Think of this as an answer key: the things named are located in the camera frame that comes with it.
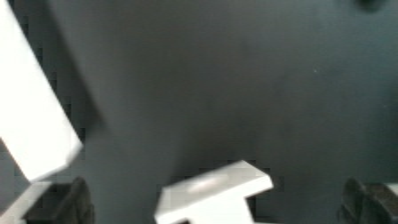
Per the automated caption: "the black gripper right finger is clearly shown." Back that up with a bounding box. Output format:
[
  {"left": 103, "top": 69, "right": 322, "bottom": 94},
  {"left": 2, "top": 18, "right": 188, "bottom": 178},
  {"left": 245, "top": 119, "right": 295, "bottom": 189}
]
[{"left": 338, "top": 178, "right": 398, "bottom": 224}]

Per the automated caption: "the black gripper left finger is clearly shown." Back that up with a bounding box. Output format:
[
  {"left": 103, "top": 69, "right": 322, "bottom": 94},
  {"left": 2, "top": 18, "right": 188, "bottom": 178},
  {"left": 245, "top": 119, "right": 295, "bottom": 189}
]
[{"left": 23, "top": 177, "right": 96, "bottom": 224}]

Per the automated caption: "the white front rail wall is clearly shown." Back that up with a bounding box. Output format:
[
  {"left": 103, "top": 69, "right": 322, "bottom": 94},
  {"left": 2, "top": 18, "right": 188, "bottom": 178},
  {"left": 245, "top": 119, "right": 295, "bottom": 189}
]
[{"left": 0, "top": 0, "right": 82, "bottom": 182}]

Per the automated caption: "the white lamp base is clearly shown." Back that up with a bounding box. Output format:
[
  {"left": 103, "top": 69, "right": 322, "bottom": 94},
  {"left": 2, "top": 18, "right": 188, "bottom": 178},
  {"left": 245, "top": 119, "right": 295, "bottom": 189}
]
[{"left": 155, "top": 161, "right": 274, "bottom": 224}]

